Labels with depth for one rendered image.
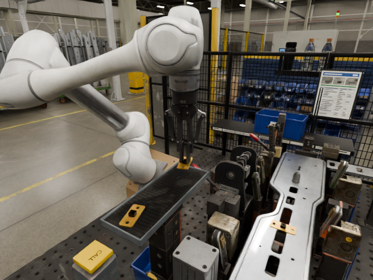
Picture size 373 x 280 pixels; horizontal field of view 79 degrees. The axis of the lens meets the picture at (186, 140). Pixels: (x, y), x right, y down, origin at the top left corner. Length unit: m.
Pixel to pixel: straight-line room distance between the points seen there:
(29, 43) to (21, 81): 0.18
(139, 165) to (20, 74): 0.62
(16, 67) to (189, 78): 0.55
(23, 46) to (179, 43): 0.64
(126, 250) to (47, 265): 0.34
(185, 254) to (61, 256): 0.79
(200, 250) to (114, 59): 0.50
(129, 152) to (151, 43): 0.79
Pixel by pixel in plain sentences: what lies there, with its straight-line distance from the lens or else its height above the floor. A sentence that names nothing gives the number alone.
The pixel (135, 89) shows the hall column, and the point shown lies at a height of 0.19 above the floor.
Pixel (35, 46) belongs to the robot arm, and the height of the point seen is 1.58.
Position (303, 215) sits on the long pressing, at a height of 1.00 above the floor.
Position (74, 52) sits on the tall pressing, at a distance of 8.62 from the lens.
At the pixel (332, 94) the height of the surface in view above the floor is 1.30.
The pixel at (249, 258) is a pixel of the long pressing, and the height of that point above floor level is 1.00.
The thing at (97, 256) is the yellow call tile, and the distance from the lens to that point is 0.58.
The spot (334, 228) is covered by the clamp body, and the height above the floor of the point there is 1.04.
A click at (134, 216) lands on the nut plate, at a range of 0.65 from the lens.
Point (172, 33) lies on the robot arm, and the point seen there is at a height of 1.60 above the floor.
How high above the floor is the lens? 1.58
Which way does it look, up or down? 22 degrees down
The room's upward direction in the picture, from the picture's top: straight up
